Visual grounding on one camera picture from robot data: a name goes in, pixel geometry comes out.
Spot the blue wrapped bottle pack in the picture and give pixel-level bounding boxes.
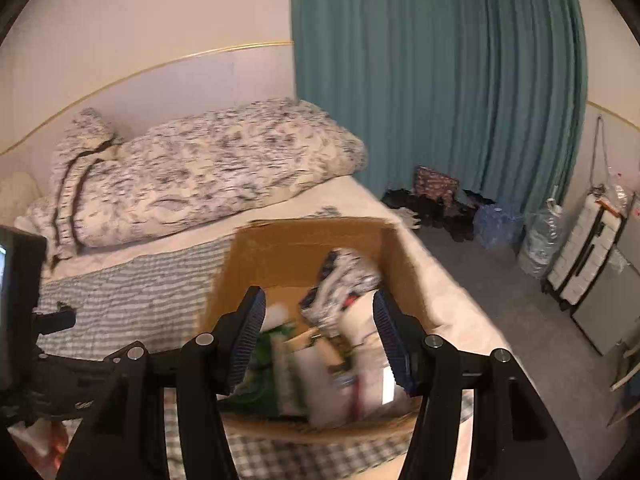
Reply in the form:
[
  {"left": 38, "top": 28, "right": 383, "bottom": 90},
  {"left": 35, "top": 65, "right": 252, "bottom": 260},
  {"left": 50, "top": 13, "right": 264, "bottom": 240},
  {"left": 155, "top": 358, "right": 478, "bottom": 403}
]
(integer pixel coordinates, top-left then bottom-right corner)
[{"left": 472, "top": 203, "right": 523, "bottom": 250}]

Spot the patterned plastic packet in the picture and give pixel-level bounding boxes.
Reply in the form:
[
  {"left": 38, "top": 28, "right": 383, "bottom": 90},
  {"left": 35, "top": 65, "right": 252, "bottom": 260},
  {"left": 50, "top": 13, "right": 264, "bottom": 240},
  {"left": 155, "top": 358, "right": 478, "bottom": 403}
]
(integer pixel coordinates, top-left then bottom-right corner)
[{"left": 300, "top": 249, "right": 383, "bottom": 331}]

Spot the cream pillow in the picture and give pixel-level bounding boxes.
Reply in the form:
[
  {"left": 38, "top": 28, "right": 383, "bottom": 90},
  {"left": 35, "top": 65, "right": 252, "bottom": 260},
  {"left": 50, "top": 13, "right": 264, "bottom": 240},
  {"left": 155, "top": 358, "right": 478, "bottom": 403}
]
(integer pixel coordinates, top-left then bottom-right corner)
[{"left": 0, "top": 172, "right": 43, "bottom": 226}]

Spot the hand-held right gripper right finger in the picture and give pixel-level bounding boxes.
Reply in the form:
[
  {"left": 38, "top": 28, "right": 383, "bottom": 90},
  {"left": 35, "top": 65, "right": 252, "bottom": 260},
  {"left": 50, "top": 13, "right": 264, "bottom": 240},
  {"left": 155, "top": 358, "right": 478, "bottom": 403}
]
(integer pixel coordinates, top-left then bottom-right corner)
[{"left": 372, "top": 290, "right": 581, "bottom": 480}]

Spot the grey small fridge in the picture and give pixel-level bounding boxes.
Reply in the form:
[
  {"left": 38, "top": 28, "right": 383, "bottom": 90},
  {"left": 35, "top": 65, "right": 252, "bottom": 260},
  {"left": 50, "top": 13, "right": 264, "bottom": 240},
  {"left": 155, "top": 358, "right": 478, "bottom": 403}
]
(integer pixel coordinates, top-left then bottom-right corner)
[{"left": 570, "top": 195, "right": 640, "bottom": 356}]

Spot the person's left hand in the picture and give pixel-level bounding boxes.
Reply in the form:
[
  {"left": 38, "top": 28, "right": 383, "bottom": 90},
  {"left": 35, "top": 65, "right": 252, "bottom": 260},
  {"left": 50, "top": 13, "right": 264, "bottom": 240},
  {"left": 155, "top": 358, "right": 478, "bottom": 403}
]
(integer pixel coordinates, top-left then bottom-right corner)
[{"left": 25, "top": 420, "right": 68, "bottom": 471}]

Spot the pile of dark shoes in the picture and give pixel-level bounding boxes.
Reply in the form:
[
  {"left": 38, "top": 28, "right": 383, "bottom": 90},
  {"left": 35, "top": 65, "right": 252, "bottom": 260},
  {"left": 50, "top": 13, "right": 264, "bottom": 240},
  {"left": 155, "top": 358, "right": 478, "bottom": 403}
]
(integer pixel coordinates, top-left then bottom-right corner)
[{"left": 382, "top": 187, "right": 496, "bottom": 241}]

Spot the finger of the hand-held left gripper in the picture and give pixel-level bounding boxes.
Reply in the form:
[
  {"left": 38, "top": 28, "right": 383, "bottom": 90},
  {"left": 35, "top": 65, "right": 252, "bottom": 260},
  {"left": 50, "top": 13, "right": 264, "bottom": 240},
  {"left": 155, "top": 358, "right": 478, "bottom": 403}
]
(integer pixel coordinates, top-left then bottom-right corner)
[{"left": 32, "top": 310, "right": 76, "bottom": 336}]

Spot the white padded headboard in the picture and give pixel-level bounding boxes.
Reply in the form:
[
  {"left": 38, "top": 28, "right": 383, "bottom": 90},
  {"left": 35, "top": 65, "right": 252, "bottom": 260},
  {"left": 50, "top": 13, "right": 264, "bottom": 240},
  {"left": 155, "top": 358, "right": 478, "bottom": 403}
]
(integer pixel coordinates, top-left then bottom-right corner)
[{"left": 0, "top": 42, "right": 296, "bottom": 186}]

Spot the patterned bag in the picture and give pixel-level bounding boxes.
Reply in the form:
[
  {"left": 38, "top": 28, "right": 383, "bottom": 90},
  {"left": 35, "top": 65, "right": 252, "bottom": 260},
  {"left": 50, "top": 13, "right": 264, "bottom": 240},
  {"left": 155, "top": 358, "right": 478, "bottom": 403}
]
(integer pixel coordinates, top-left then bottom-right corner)
[{"left": 412, "top": 165, "right": 460, "bottom": 208}]

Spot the teal curtain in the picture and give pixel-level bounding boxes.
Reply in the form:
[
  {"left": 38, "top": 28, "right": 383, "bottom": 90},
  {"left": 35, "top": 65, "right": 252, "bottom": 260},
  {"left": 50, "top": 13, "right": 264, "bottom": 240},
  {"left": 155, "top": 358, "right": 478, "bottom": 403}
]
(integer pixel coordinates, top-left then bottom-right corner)
[{"left": 290, "top": 0, "right": 588, "bottom": 221}]

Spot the brown cardboard box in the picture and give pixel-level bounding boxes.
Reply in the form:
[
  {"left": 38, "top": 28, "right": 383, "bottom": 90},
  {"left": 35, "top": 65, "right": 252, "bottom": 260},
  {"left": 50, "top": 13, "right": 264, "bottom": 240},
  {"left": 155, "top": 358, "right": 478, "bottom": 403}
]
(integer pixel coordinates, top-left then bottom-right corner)
[{"left": 200, "top": 217, "right": 436, "bottom": 441}]

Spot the large clear water bottle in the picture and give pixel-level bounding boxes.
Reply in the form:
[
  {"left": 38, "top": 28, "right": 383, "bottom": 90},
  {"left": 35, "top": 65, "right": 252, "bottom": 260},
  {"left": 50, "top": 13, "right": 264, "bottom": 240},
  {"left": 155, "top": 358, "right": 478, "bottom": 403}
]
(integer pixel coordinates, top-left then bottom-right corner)
[{"left": 517, "top": 200, "right": 566, "bottom": 278}]

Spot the floral patterned pillow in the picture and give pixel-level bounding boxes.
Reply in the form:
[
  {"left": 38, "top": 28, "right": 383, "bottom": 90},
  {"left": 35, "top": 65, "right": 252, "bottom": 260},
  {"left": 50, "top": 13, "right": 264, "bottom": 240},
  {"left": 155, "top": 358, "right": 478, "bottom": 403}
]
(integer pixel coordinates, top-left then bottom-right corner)
[{"left": 15, "top": 99, "right": 368, "bottom": 261}]

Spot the grey checkered cloth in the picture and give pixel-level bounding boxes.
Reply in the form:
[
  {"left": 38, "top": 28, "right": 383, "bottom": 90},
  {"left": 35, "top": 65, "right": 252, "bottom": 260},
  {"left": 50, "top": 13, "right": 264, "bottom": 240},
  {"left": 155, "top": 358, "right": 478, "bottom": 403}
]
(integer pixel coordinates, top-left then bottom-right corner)
[{"left": 37, "top": 205, "right": 476, "bottom": 480}]

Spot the green and white box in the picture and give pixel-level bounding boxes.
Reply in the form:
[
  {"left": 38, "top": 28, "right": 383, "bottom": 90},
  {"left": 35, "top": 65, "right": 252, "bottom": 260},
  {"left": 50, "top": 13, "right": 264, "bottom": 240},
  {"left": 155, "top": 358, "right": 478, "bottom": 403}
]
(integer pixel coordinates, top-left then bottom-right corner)
[{"left": 247, "top": 324, "right": 351, "bottom": 426}]

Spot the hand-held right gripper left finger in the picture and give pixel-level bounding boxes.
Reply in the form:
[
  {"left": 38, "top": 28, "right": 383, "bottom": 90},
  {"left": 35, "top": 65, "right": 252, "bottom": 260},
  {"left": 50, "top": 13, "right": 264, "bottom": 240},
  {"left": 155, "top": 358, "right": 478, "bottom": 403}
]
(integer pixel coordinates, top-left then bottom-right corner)
[{"left": 56, "top": 286, "right": 267, "bottom": 480}]

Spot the white suitcase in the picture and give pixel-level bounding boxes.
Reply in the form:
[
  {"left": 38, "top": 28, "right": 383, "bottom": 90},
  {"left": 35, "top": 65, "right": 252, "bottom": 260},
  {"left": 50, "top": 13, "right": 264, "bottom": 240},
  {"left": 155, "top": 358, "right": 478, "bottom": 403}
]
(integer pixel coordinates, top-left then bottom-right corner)
[{"left": 542, "top": 187, "right": 628, "bottom": 311}]

